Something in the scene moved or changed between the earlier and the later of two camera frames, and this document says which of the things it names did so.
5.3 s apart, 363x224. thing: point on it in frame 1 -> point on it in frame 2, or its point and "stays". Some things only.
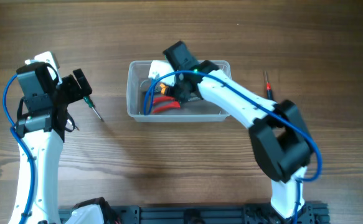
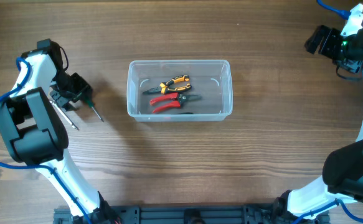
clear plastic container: (141, 90) stays
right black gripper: (180, 94) -> (332, 35)
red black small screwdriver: (269, 91) -> (183, 113)
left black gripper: (76, 92) stays
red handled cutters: (176, 105) stays
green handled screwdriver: (91, 104) stays
